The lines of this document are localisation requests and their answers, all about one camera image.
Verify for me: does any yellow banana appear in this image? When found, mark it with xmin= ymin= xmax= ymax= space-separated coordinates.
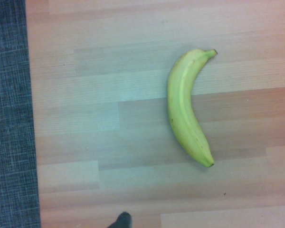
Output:
xmin=167 ymin=48 xmax=218 ymax=168

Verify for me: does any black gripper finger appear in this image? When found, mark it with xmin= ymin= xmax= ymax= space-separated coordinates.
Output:
xmin=107 ymin=211 xmax=133 ymax=228

